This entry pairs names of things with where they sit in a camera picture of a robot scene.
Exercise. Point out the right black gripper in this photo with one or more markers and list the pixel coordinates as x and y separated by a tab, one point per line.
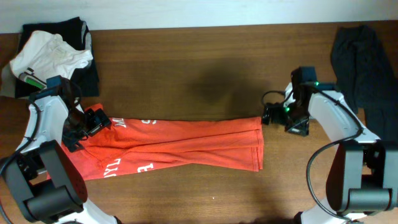
301	127

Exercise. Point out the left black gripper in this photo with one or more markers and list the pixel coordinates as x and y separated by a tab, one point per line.
99	120

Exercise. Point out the red printed t-shirt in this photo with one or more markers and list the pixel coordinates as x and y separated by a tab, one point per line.
131	146

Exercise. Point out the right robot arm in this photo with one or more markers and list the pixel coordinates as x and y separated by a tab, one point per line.
363	176

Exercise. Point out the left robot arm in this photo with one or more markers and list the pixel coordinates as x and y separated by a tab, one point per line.
43	181

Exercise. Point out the white folded t-shirt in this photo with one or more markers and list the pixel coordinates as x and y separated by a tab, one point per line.
47	55

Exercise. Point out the dark grey garment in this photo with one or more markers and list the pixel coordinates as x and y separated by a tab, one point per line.
366	78

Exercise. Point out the black folded garment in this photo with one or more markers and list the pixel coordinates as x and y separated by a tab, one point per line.
76	33

